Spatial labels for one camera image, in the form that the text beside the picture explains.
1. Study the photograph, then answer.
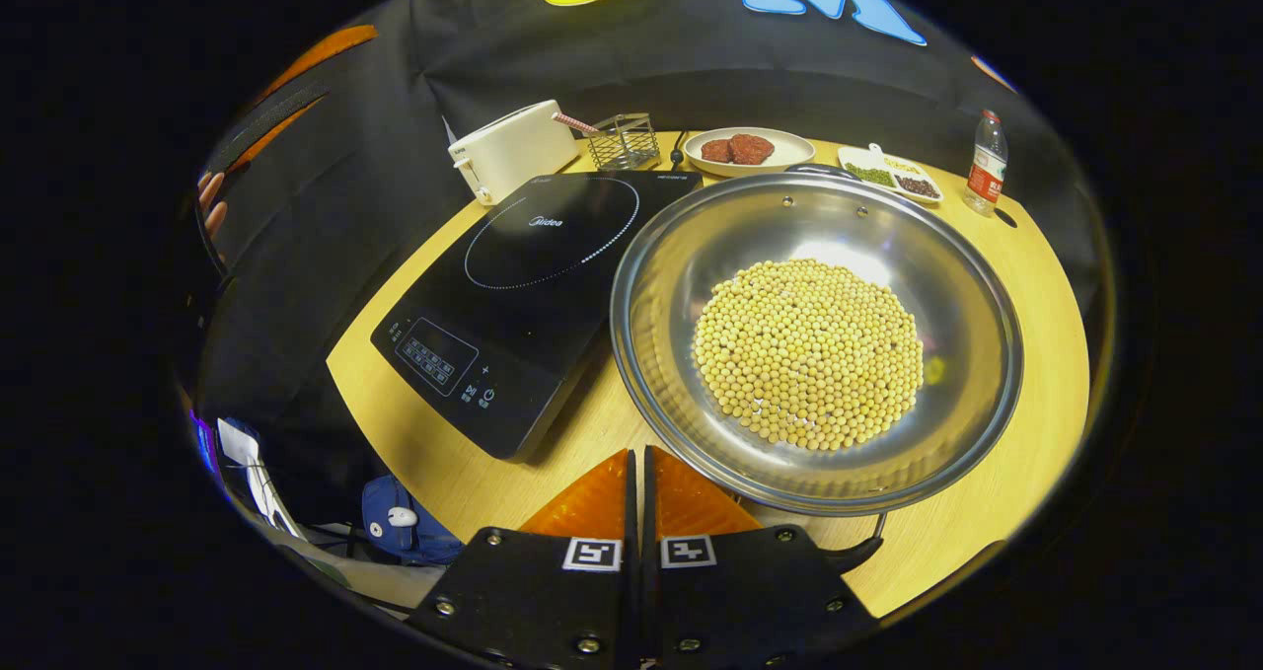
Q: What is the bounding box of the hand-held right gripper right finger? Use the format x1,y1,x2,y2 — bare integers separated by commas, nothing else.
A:
641,445,881,667

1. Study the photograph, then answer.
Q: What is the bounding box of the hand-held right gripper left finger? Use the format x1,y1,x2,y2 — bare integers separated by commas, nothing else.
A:
409,448,638,667

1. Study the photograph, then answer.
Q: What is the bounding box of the pile of soybeans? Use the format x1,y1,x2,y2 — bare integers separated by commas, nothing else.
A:
693,259,926,452

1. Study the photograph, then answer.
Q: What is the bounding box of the black induction cooktop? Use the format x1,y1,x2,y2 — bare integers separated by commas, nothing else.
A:
371,170,704,462

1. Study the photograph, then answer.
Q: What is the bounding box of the stainless steel pot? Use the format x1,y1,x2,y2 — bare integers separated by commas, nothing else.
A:
609,162,1025,574

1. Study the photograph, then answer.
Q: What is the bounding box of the black backdrop cloth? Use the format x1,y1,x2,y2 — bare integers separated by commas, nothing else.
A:
192,0,1106,513

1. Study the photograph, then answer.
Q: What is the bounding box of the blue bag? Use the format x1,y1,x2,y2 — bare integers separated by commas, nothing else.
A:
360,473,465,565

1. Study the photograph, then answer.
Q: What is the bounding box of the white toaster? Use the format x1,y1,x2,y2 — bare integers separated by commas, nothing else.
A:
448,100,581,206

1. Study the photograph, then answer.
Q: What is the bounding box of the white round plate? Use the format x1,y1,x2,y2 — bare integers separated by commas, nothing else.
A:
683,126,817,179

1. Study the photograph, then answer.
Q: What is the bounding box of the white divided bean dish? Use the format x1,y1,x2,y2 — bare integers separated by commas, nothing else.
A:
837,143,944,207

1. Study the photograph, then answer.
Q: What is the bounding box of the clear plastic water bottle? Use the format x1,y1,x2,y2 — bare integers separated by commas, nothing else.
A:
963,110,1009,218

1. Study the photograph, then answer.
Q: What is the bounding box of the wire mesh basket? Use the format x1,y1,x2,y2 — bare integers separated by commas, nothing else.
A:
589,112,662,172

